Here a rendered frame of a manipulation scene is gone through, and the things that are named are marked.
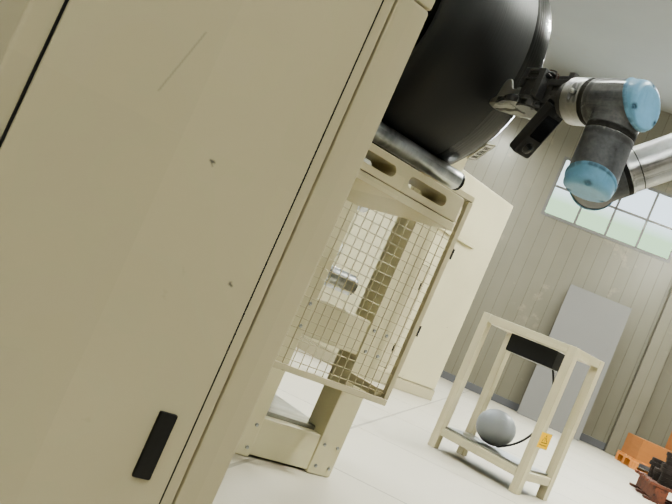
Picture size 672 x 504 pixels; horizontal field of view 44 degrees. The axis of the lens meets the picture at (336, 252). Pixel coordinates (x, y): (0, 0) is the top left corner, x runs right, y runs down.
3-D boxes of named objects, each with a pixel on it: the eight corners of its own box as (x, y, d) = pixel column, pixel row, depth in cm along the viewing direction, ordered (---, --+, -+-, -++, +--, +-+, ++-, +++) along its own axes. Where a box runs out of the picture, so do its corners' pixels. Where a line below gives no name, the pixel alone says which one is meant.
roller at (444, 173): (358, 111, 166) (352, 99, 169) (344, 127, 168) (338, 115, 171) (469, 180, 187) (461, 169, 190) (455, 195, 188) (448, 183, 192)
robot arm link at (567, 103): (596, 134, 156) (567, 112, 150) (576, 132, 160) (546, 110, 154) (614, 91, 156) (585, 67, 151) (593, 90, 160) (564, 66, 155)
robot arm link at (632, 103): (624, 120, 140) (646, 67, 141) (566, 116, 150) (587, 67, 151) (652, 144, 146) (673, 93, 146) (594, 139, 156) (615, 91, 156)
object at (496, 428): (515, 494, 414) (577, 347, 417) (426, 444, 456) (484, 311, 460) (547, 501, 438) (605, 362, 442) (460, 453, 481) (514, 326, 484)
